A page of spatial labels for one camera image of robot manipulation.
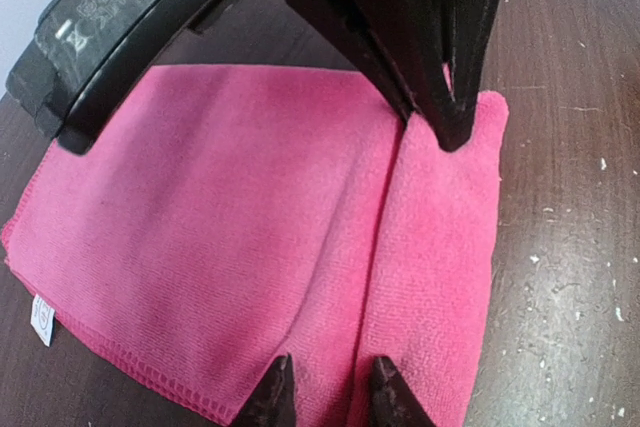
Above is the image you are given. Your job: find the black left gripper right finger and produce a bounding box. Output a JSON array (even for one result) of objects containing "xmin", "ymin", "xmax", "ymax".
[{"xmin": 369, "ymin": 356, "xmax": 435, "ymax": 427}]

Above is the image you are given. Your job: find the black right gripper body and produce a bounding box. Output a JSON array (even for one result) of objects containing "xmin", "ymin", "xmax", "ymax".
[{"xmin": 6, "ymin": 0, "xmax": 225, "ymax": 154}]

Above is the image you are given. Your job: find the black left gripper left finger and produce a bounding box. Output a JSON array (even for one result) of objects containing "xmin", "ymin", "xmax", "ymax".
[{"xmin": 234, "ymin": 355, "xmax": 297, "ymax": 427}]

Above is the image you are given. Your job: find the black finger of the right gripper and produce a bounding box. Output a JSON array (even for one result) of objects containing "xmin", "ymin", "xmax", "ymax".
[
  {"xmin": 354, "ymin": 0, "xmax": 500, "ymax": 152},
  {"xmin": 285, "ymin": 0, "xmax": 413, "ymax": 122}
]

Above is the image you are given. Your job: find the pink towel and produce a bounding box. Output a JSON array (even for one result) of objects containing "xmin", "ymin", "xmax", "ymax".
[{"xmin": 2, "ymin": 65, "xmax": 508, "ymax": 426}]

